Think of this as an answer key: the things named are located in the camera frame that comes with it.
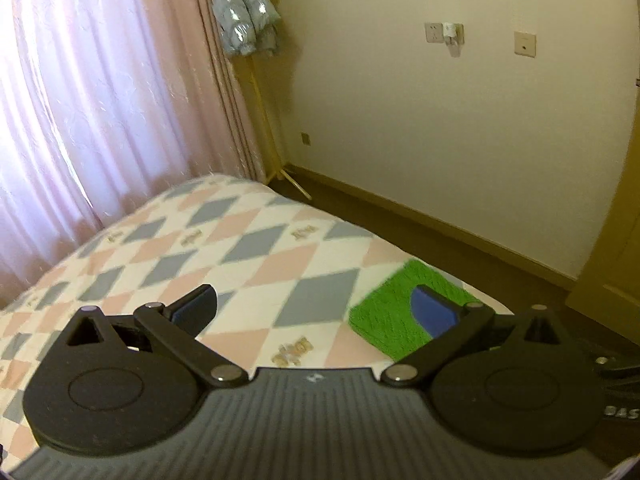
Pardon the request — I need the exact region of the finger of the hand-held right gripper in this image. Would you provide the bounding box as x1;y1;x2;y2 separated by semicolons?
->
594;352;640;380

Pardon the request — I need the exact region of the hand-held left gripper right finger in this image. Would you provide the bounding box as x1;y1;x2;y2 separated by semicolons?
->
380;284;568;388

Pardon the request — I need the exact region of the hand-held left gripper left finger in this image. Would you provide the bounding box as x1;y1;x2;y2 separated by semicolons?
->
65;284;249;388

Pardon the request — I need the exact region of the green knit sweater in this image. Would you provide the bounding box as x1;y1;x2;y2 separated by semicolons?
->
348;258;483;361

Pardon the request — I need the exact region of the bed with diamond-pattern sheet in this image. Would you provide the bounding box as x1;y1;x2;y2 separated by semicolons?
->
0;174;516;461

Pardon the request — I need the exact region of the wooden baseboard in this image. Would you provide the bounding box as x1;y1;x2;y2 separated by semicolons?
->
285;162;581;291

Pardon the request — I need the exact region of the wooden door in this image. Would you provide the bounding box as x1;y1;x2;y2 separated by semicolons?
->
565;150;640;346

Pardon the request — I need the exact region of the wooden coat rack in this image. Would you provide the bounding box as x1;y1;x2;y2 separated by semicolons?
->
240;52;312;201

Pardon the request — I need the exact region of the pink curtain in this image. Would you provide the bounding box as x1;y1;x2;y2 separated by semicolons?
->
115;0;266;183

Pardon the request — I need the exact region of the white sheer curtain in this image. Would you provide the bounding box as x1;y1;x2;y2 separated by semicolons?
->
0;0;201;306

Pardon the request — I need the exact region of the white plug adapter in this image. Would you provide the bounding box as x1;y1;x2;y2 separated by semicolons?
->
442;21;465;57

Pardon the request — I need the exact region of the pale blue puffer jacket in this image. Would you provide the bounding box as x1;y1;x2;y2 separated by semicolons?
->
210;0;282;57

